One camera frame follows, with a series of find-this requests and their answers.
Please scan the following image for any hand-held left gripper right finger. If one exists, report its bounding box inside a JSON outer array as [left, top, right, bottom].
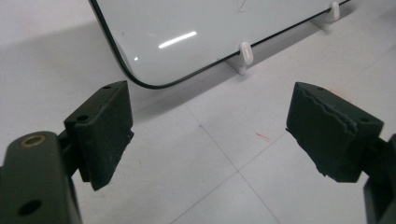
[[286, 81, 385, 184]]

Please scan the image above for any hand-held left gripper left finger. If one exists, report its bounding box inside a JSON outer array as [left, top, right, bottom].
[[64, 79, 135, 191]]

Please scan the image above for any white whiteboard stand foot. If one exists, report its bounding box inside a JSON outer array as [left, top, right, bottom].
[[311, 1, 341, 32], [226, 41, 255, 76]]

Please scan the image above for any white whiteboard with black edge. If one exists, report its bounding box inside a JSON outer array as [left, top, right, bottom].
[[88, 0, 351, 91]]

